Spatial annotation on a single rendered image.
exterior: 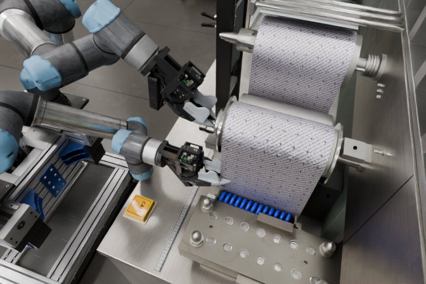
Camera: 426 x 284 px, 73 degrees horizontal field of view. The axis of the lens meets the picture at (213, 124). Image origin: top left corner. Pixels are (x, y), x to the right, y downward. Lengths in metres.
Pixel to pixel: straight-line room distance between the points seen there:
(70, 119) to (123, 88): 1.90
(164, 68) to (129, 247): 0.57
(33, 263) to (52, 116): 1.09
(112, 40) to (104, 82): 2.31
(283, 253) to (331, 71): 0.47
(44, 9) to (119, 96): 1.78
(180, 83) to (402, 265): 0.47
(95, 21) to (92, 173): 1.47
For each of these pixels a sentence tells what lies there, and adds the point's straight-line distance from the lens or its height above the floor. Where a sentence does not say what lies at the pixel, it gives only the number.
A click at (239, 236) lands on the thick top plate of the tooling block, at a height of 1.03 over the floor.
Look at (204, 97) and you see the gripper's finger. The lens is 0.69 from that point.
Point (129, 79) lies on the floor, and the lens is 2.91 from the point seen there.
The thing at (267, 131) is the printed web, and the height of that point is 1.30.
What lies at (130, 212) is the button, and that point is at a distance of 0.99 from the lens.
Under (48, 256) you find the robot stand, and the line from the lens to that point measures 1.86.
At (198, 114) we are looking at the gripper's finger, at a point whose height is 1.31.
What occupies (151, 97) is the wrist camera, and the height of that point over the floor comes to 1.32.
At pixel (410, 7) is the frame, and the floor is 1.46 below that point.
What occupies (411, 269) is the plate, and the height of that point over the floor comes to 1.42.
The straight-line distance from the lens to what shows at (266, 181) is 0.76.
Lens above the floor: 1.79
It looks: 49 degrees down
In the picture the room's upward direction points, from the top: straight up
